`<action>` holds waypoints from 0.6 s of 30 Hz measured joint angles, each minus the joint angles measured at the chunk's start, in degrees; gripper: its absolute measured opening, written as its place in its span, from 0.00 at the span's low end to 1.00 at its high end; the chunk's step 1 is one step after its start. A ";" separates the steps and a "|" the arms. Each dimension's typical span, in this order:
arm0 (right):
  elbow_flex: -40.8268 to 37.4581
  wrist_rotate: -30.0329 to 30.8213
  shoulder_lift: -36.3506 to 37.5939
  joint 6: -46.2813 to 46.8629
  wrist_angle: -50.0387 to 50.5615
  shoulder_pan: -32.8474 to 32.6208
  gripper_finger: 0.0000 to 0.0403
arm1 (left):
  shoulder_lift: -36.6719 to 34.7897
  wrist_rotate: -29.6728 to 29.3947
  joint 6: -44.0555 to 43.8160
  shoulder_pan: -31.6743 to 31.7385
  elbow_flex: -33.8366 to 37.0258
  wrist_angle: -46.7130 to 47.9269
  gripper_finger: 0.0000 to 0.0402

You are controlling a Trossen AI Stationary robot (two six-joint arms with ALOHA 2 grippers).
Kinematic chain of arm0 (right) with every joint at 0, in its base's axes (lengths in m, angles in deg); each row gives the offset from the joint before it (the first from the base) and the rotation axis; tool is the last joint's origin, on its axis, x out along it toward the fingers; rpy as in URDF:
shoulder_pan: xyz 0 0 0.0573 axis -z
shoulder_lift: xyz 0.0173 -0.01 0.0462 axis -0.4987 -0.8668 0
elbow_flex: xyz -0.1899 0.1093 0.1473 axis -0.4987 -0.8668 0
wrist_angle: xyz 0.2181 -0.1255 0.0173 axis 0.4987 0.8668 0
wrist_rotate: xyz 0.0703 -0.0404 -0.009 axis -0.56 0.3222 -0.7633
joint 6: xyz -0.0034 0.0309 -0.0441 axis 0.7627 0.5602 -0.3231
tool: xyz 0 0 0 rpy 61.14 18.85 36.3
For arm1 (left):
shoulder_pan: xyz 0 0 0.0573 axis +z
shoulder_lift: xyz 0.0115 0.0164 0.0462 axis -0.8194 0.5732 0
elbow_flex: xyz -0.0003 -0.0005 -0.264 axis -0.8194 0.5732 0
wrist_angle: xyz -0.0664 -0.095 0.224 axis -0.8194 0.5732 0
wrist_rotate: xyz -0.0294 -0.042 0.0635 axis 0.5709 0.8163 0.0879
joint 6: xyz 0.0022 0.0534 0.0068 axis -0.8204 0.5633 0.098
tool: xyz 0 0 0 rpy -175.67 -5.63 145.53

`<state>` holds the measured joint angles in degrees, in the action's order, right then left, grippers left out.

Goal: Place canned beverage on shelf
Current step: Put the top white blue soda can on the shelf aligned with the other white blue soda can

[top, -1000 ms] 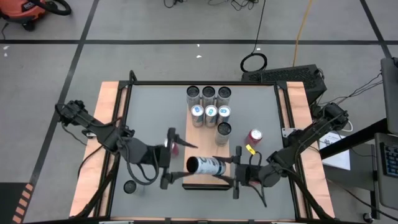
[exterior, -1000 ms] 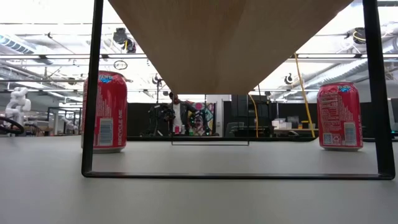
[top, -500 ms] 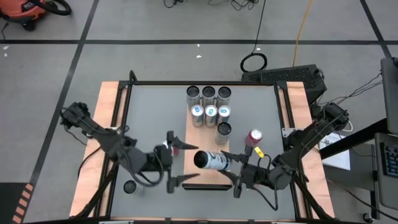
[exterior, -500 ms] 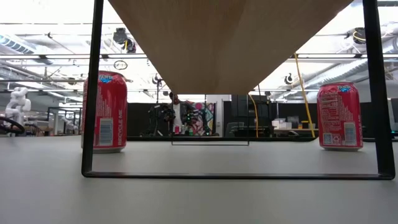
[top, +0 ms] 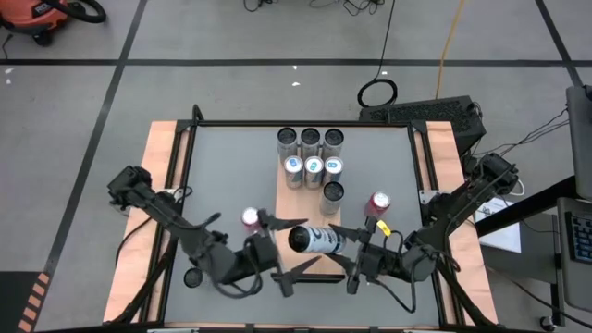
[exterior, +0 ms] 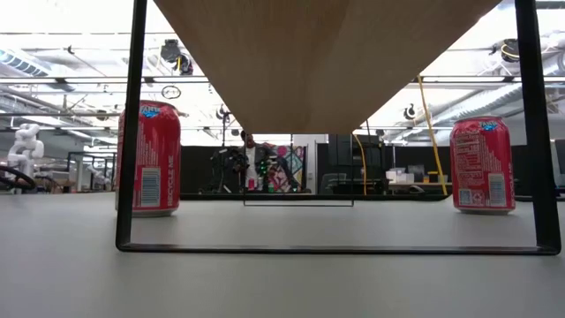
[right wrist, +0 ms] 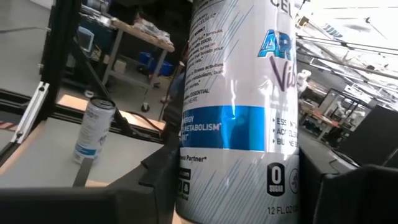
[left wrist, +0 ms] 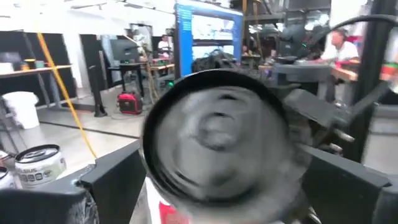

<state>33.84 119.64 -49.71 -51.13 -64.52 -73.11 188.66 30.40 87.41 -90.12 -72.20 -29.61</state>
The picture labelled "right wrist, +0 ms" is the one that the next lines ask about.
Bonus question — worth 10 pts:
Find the white can blue band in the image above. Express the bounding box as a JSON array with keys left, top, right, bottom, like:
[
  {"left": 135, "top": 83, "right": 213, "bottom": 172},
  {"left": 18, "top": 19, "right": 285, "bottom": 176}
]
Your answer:
[
  {"left": 174, "top": 0, "right": 301, "bottom": 224},
  {"left": 73, "top": 96, "right": 116, "bottom": 166}
]

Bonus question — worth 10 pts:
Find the black frame strut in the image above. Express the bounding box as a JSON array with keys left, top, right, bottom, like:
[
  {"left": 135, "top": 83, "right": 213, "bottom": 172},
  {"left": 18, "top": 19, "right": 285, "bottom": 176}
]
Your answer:
[{"left": 73, "top": 43, "right": 134, "bottom": 136}]

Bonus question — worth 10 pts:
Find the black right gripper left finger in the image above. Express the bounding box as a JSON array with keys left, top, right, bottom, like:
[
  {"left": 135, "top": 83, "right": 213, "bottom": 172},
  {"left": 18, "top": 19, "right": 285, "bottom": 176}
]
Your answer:
[{"left": 0, "top": 136, "right": 182, "bottom": 224}]

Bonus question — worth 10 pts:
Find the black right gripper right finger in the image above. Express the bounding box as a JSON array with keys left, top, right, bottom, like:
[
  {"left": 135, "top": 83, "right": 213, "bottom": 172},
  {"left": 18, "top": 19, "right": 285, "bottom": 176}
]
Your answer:
[{"left": 298, "top": 148, "right": 398, "bottom": 224}]

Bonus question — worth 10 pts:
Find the black flat panel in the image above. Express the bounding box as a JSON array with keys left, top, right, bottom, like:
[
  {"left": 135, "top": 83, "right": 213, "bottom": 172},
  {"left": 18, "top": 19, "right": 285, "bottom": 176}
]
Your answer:
[{"left": 337, "top": 104, "right": 398, "bottom": 169}]

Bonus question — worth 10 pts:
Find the large white robot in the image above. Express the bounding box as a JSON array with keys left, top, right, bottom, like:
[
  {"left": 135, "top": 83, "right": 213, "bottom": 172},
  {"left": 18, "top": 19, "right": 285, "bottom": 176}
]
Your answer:
[{"left": 296, "top": 69, "right": 313, "bottom": 94}]

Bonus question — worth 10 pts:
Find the grey metal bracket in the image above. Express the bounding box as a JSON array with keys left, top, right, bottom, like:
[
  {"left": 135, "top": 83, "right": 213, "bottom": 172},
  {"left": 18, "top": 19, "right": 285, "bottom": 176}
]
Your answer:
[{"left": 11, "top": 81, "right": 50, "bottom": 144}]

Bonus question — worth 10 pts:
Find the wooden top workbench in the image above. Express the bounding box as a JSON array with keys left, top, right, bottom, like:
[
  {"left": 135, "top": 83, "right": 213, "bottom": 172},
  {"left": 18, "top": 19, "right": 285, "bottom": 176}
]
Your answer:
[{"left": 101, "top": 17, "right": 175, "bottom": 113}]

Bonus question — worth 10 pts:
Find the wooden table side board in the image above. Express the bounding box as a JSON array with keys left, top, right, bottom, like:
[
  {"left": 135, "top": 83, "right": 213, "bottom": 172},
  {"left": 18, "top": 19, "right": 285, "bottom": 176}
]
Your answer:
[{"left": 57, "top": 94, "right": 166, "bottom": 131}]

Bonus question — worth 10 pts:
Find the small pale blue monitor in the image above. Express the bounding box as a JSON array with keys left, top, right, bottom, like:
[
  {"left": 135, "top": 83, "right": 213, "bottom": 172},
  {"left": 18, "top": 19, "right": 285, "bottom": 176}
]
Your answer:
[{"left": 76, "top": 26, "right": 95, "bottom": 53}]

